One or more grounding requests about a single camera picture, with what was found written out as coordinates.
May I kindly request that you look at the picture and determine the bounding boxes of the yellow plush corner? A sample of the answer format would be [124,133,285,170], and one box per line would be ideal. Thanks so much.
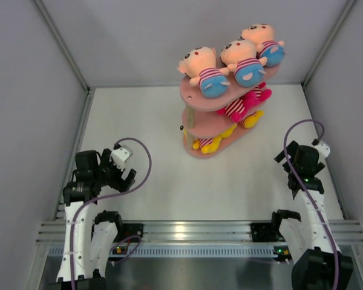
[192,135,222,154]

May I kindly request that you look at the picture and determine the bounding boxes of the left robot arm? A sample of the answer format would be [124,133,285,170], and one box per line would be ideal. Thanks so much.
[47,145,136,289]

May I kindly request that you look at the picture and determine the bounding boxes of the white pink plush glasses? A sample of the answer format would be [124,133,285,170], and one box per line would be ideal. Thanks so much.
[251,82,272,105]

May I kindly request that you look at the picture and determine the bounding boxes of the pink three-tier shelf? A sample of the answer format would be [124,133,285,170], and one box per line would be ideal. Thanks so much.
[179,65,282,158]

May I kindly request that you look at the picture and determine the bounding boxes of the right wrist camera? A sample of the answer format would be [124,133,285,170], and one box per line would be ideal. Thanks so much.
[312,139,331,159]

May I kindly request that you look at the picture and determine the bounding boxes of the large boy plush doll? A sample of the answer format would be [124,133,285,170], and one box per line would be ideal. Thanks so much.
[240,24,286,67]

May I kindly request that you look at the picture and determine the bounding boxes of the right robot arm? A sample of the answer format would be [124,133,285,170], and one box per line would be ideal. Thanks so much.
[270,141,353,289]

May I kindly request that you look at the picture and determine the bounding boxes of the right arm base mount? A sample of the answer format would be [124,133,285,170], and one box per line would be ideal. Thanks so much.
[250,209,301,243]

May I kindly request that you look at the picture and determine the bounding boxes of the aluminium mounting rail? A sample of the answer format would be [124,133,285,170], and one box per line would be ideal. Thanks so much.
[36,219,363,243]

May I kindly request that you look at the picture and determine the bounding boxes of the yellow plush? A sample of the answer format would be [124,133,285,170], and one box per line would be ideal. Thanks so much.
[240,110,264,129]
[220,124,237,138]

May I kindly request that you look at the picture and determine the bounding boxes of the white slotted cable duct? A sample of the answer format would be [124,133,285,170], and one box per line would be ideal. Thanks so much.
[48,244,279,257]

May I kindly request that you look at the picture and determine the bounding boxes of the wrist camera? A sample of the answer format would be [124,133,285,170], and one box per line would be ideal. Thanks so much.
[312,139,331,159]
[110,145,133,170]

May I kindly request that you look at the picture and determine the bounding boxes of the small boy plush doll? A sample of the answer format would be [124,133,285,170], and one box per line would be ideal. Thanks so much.
[177,47,230,98]

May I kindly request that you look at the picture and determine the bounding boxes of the white pink plush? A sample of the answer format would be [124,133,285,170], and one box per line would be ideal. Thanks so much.
[216,91,257,123]

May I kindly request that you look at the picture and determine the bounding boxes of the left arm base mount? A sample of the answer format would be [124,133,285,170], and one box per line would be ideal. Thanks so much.
[115,222,144,243]

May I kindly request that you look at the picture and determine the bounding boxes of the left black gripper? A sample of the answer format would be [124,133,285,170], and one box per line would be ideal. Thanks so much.
[93,149,136,194]

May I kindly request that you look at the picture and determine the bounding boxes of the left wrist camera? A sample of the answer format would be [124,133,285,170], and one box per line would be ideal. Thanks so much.
[110,145,133,170]

